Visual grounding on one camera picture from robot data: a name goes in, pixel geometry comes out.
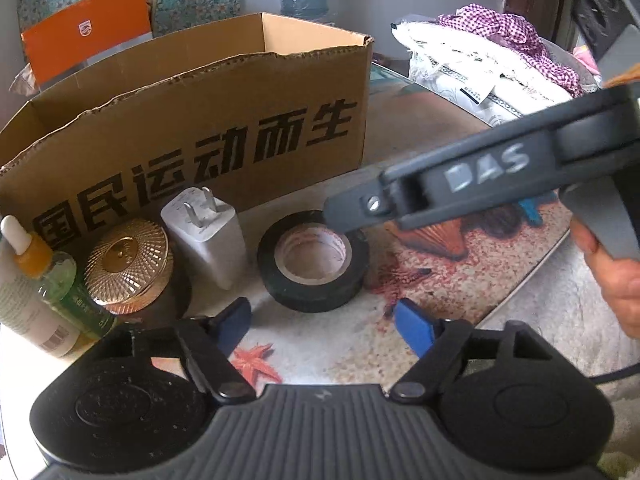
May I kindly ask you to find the purple white checkered cloth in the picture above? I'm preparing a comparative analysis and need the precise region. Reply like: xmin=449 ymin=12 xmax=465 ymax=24
xmin=436 ymin=3 xmax=599 ymax=98

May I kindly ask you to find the large brown cardboard box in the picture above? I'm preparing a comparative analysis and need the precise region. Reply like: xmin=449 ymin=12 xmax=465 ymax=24
xmin=1 ymin=13 xmax=373 ymax=248

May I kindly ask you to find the gold lidded round jar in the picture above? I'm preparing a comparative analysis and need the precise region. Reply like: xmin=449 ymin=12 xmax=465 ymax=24
xmin=84 ymin=218 xmax=192 ymax=327

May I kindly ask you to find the white power adapter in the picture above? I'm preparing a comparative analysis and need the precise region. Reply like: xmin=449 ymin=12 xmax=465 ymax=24
xmin=160 ymin=186 xmax=248 ymax=290

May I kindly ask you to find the white lotion bottle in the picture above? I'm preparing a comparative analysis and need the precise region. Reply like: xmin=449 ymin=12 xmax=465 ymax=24
xmin=0 ymin=245 xmax=80 ymax=358

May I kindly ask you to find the orange dropper bottle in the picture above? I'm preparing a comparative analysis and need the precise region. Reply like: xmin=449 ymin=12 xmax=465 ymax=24
xmin=1 ymin=216 xmax=53 ymax=278

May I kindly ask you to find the black electrical tape roll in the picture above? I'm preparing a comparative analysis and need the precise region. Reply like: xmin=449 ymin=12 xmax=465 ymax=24
xmin=256 ymin=210 xmax=370 ymax=313

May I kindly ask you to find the person's right hand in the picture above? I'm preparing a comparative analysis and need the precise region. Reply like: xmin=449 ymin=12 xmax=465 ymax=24
xmin=570 ymin=217 xmax=640 ymax=339

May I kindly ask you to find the orange Philips product box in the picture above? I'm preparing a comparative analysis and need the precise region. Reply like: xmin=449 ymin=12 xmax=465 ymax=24
xmin=22 ymin=0 xmax=153 ymax=87

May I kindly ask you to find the green clear bottle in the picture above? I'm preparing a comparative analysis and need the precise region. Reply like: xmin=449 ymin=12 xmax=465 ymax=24
xmin=37 ymin=252 xmax=117 ymax=339

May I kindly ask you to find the beach print table mat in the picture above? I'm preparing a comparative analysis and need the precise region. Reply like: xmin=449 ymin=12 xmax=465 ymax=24
xmin=189 ymin=66 xmax=570 ymax=387

